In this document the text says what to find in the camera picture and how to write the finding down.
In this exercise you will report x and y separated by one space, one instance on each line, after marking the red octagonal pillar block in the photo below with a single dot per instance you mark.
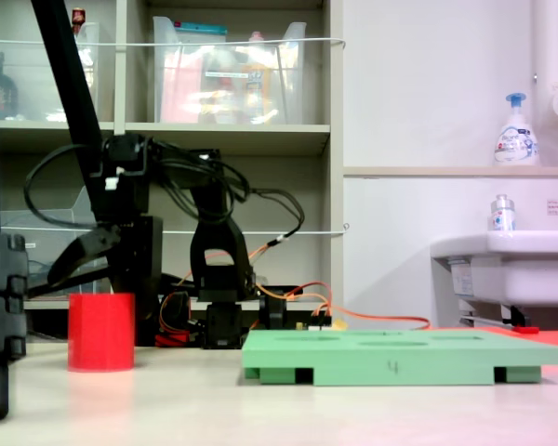
101 332

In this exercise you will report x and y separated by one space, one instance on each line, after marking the green shape-hole board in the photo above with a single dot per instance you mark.
353 367

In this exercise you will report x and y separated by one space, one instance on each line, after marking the clear storage bin with items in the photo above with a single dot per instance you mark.
214 93

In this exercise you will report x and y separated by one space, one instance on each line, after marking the dark glass bottle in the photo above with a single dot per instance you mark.
2 93

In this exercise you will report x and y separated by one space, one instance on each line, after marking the small circuit board with connectors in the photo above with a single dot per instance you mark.
337 324

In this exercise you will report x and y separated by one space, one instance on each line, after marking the bottle with red cap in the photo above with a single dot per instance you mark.
78 18

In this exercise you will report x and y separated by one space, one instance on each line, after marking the beige shelf unit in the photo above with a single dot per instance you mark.
337 139

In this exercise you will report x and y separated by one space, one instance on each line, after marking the small clear sanitizer bottle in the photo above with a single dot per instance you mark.
502 218

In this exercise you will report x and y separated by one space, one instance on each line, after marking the small red clip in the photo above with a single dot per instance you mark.
525 330

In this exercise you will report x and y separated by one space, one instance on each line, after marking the white sink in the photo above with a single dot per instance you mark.
530 274

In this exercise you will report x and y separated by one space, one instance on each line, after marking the white foam soap bottle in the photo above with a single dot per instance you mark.
516 144

